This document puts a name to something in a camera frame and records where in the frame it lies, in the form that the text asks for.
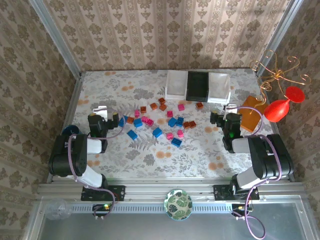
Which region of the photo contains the dark blue cup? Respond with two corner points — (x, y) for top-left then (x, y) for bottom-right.
(61, 124), (83, 137)

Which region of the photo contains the red plastic wine glass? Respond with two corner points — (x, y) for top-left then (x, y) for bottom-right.
(264, 86), (306, 123)

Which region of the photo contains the floral tablecloth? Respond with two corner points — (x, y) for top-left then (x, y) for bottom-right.
(51, 69), (293, 180)

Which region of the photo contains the clear plastic cup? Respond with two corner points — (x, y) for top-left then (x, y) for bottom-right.
(46, 198), (72, 221)

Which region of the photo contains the leaf print plate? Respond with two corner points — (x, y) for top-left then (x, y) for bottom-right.
(163, 189), (194, 222)

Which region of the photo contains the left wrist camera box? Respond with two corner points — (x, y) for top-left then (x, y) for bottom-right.
(92, 105), (109, 120)

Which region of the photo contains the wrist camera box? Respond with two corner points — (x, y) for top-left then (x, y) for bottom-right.
(92, 105), (109, 120)
(224, 103), (240, 115)

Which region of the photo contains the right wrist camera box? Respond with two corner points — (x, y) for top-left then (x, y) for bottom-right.
(224, 103), (240, 115)

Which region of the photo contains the gold wire stand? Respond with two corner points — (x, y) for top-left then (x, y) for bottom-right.
(249, 49), (312, 108)

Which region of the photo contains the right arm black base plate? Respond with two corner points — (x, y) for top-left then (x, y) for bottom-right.
(213, 184), (260, 201)

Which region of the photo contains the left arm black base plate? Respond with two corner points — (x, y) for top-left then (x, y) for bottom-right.
(80, 184), (126, 202)

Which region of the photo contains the aluminium mounting rail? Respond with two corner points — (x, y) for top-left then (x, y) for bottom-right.
(37, 178), (305, 203)

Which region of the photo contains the slotted grey cable duct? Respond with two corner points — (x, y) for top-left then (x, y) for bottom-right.
(67, 202), (233, 214)

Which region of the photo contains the aluminium frame post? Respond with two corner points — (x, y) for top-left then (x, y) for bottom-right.
(28, 0), (82, 78)
(256, 0), (305, 76)

